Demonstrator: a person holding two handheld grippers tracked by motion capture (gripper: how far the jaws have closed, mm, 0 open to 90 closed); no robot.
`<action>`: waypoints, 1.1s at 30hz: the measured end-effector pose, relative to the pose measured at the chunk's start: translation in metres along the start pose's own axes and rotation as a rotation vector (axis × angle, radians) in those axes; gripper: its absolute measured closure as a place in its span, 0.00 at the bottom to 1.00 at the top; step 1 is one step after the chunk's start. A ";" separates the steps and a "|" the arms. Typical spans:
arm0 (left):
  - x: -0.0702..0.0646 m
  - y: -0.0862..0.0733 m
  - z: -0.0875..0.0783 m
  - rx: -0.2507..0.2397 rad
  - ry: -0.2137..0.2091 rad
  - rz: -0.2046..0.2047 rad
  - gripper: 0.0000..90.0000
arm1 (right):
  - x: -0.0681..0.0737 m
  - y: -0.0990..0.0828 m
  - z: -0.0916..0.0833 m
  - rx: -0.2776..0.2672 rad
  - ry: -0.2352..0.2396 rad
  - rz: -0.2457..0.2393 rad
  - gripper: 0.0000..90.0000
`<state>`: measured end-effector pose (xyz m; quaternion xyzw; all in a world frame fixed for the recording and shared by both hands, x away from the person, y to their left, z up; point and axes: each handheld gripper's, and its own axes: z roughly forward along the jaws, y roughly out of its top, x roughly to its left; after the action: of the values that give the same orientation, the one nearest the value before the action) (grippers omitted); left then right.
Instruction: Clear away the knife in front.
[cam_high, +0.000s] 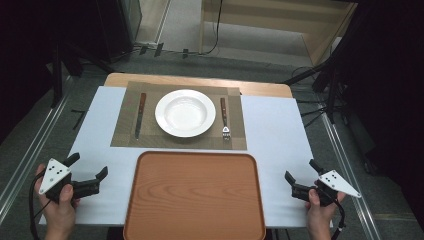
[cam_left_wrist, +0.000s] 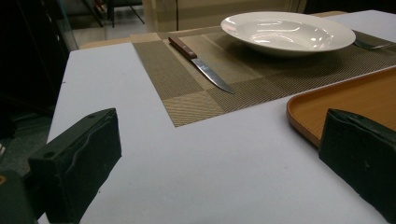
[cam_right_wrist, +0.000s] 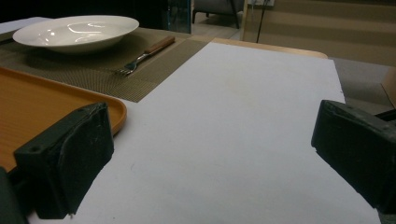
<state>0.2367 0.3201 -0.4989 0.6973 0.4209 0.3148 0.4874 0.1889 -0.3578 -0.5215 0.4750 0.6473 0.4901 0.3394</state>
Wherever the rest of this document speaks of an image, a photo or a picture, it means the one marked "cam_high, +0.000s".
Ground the dark glass-fronted cabinet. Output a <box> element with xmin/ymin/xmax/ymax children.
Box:
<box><xmin>95</xmin><ymin>0</ymin><xmax>143</xmax><ymax>63</ymax></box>

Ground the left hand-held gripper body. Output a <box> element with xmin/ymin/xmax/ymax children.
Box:
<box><xmin>38</xmin><ymin>158</ymin><xmax>102</xmax><ymax>204</ymax></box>

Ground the metal floor rail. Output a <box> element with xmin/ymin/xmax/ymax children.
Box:
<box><xmin>0</xmin><ymin>94</ymin><xmax>69</xmax><ymax>221</ymax></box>
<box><xmin>315</xmin><ymin>102</ymin><xmax>382</xmax><ymax>240</ymax></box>

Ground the orange wooden tray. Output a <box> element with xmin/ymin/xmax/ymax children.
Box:
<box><xmin>122</xmin><ymin>150</ymin><xmax>267</xmax><ymax>240</ymax></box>

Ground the wooden-handled table knife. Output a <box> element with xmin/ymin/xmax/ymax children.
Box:
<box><xmin>134</xmin><ymin>92</ymin><xmax>148</xmax><ymax>141</ymax></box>

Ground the black hanging power cable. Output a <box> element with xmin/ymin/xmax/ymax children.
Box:
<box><xmin>199</xmin><ymin>0</ymin><xmax>224</xmax><ymax>56</ymax></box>

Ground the white table cover board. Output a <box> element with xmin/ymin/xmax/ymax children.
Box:
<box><xmin>38</xmin><ymin>85</ymin><xmax>335</xmax><ymax>230</ymax></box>

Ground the person's right hand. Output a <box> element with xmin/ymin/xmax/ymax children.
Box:
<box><xmin>304</xmin><ymin>181</ymin><xmax>348</xmax><ymax>234</ymax></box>

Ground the brown woven placemat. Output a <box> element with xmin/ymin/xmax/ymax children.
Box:
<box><xmin>110</xmin><ymin>80</ymin><xmax>248</xmax><ymax>151</ymax></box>

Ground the person's left hand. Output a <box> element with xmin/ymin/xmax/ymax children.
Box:
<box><xmin>34</xmin><ymin>163</ymin><xmax>81</xmax><ymax>234</ymax></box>

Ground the white deep plate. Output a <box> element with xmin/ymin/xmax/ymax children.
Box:
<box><xmin>154</xmin><ymin>88</ymin><xmax>217</xmax><ymax>139</ymax></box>

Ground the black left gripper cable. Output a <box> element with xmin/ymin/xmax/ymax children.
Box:
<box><xmin>27</xmin><ymin>169</ymin><xmax>48</xmax><ymax>240</ymax></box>

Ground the black metal stand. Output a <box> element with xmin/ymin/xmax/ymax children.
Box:
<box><xmin>49</xmin><ymin>39</ymin><xmax>117</xmax><ymax>110</ymax></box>
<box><xmin>280</xmin><ymin>49</ymin><xmax>355</xmax><ymax>129</ymax></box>

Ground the light wooden shelf unit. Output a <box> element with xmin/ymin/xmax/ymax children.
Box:
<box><xmin>198</xmin><ymin>0</ymin><xmax>359</xmax><ymax>67</ymax></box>

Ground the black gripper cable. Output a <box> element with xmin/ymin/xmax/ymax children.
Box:
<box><xmin>328</xmin><ymin>190</ymin><xmax>347</xmax><ymax>240</ymax></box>
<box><xmin>27</xmin><ymin>169</ymin><xmax>48</xmax><ymax>240</ymax></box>

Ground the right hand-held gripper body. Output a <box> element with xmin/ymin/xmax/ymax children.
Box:
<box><xmin>291</xmin><ymin>169</ymin><xmax>363</xmax><ymax>208</ymax></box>

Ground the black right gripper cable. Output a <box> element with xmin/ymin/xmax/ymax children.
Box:
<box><xmin>328</xmin><ymin>190</ymin><xmax>347</xmax><ymax>240</ymax></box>

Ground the light wooden table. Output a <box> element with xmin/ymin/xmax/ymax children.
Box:
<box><xmin>103</xmin><ymin>72</ymin><xmax>294</xmax><ymax>99</ymax></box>

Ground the wooden-handled fork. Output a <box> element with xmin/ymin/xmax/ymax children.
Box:
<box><xmin>219</xmin><ymin>96</ymin><xmax>232</xmax><ymax>141</ymax></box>

